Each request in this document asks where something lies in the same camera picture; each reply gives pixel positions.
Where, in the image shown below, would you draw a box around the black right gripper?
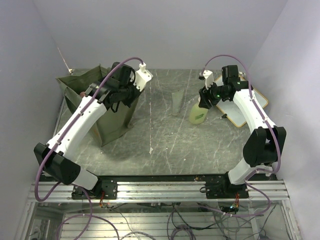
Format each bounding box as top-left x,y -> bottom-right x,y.
198,80 -> 229,109

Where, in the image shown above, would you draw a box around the green bottle pink pump cap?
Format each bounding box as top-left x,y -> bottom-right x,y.
188,97 -> 209,125

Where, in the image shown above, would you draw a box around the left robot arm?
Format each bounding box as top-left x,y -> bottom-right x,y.
33,61 -> 153,199

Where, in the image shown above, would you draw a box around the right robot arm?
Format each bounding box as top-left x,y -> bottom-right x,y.
199,65 -> 287,198

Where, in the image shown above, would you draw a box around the green canvas bag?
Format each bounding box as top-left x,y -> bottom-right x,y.
56,65 -> 138,147

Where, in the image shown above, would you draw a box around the yellow framed whiteboard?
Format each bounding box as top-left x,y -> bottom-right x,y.
216,89 -> 269,128

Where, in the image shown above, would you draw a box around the grey squeeze tube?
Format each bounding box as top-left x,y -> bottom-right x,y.
171,89 -> 185,116

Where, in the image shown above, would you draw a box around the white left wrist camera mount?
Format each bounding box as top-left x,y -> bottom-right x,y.
133,63 -> 153,92

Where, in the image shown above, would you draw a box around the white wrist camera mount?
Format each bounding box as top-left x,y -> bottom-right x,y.
133,63 -> 153,92
198,70 -> 215,90

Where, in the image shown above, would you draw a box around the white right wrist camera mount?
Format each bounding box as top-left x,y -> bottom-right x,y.
198,70 -> 215,90

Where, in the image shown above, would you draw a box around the aluminium rail frame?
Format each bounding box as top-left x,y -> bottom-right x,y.
27,180 -> 290,203

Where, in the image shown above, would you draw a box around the loose cables under table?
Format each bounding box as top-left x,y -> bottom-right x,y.
99,194 -> 276,240

